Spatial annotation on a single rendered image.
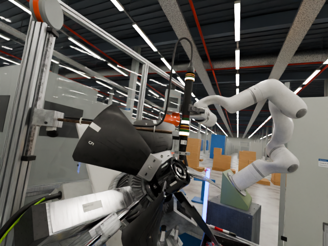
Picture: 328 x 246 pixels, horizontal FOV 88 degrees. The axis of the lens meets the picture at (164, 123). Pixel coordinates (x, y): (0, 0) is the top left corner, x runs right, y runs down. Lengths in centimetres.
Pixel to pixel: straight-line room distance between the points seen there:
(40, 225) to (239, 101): 91
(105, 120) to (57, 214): 28
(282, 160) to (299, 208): 128
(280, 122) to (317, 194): 142
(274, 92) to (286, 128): 27
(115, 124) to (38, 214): 30
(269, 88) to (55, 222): 100
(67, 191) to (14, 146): 43
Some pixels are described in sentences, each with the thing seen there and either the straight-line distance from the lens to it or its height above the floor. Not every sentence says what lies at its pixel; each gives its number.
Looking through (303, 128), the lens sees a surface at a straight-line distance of 248.
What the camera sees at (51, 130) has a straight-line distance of 90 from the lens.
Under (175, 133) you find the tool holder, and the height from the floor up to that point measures 136.
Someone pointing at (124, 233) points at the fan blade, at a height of 114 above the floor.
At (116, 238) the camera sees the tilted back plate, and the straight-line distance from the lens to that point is 74.
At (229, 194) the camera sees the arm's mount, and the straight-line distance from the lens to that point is 136.
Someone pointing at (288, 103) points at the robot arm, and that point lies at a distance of 107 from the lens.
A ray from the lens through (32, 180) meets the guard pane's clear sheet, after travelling 118.
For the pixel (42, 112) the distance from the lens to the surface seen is 91.
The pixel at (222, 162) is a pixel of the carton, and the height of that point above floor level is 48.
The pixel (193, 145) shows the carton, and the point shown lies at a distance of 881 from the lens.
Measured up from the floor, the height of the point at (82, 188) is 115.
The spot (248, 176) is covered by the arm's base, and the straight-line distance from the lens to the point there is 136.
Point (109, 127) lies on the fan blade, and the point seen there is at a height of 135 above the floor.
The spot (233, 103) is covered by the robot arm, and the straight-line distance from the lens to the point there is 97.
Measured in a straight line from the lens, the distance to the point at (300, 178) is 248.
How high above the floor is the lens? 133
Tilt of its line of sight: 6 degrees up
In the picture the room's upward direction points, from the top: 7 degrees clockwise
